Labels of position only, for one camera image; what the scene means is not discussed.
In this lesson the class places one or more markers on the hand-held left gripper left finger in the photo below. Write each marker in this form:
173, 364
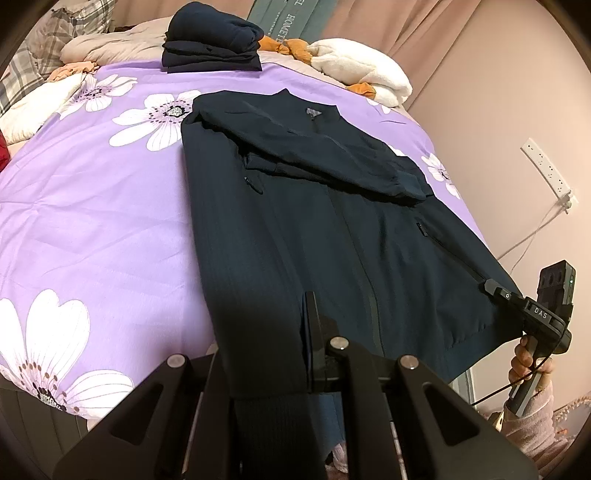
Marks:
214, 392

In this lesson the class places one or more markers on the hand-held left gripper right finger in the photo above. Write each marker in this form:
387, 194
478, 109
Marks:
318, 332

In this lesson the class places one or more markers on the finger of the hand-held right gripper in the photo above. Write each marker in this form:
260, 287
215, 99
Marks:
503, 294

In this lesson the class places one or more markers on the navy zip jacket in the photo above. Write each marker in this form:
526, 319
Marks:
286, 240

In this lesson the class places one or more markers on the person's right forearm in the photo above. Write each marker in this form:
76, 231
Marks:
531, 424

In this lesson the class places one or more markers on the stack of folded navy clothes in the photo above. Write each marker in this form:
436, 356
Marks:
207, 32

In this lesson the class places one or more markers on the person's right hand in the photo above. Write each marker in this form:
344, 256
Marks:
521, 364

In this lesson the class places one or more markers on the purple floral bedsheet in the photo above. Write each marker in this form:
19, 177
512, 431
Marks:
92, 221

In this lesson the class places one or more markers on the orange cloth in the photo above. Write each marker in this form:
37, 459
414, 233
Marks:
286, 48
362, 90

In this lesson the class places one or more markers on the white fluffy blanket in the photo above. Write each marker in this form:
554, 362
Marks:
360, 64

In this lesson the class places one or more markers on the pink curtain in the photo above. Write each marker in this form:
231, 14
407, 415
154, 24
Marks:
392, 27
138, 11

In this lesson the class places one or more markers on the teal hanging cloth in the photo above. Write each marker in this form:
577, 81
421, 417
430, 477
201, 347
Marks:
295, 18

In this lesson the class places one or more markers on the red down jacket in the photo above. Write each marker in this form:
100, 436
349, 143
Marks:
2, 152

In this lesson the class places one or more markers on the white pillow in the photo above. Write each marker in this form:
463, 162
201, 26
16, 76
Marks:
32, 110

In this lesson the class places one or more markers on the beige quilt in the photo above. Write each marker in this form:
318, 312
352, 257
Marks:
115, 46

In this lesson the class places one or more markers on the peach cloth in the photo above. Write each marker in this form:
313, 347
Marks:
74, 70

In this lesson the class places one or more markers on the grey plaid cloth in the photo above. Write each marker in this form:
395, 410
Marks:
11, 78

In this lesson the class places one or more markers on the grey plaid pillow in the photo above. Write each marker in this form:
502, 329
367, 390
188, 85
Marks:
60, 27

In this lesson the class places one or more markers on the white wall socket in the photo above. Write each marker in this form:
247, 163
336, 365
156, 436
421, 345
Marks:
547, 170

